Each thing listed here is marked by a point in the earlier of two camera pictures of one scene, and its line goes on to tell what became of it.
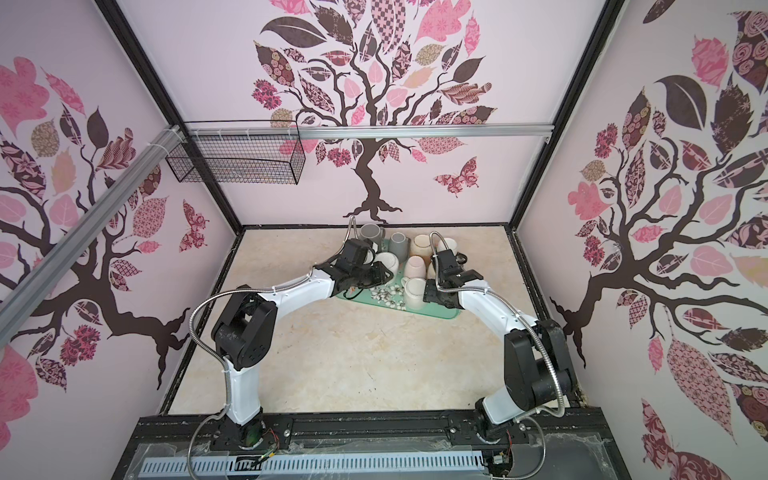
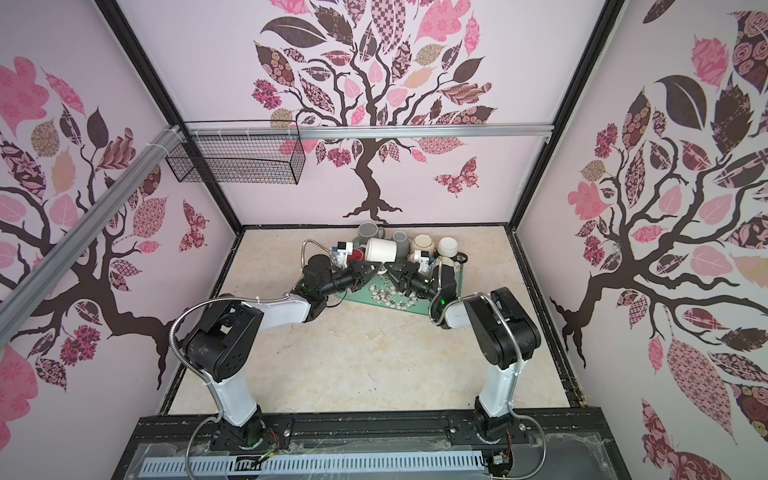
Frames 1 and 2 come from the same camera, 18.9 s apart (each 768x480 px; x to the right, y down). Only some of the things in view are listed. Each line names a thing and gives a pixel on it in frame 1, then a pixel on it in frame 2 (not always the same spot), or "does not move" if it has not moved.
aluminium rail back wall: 370,132 does not move
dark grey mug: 372,231 does not move
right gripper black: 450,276 -> 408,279
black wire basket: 244,152 does not move
